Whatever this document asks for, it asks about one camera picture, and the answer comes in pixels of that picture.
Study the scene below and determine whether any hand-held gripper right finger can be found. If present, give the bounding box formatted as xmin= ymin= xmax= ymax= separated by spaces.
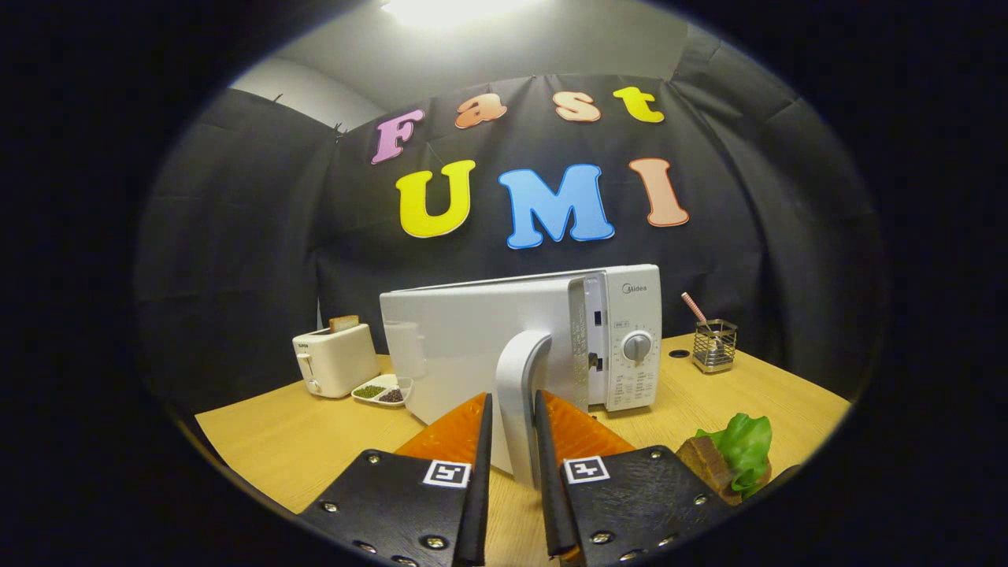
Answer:
xmin=534 ymin=389 xmax=737 ymax=567

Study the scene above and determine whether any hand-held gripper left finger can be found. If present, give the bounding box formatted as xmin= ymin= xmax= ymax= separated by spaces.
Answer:
xmin=298 ymin=392 xmax=494 ymax=567

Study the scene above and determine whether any white microwave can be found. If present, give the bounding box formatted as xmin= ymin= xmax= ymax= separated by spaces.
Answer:
xmin=380 ymin=264 xmax=663 ymax=489

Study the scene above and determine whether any brown bread lettuce sandwich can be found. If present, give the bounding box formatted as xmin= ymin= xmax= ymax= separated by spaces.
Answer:
xmin=676 ymin=413 xmax=773 ymax=506

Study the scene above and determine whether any white divided bean dish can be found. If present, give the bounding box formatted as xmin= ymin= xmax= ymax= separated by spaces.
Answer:
xmin=351 ymin=374 xmax=413 ymax=407

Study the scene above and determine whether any white toaster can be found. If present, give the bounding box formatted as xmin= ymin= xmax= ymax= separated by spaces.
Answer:
xmin=292 ymin=321 xmax=381 ymax=399

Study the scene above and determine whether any wire mesh holder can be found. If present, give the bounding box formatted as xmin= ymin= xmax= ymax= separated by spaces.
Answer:
xmin=692 ymin=319 xmax=738 ymax=374

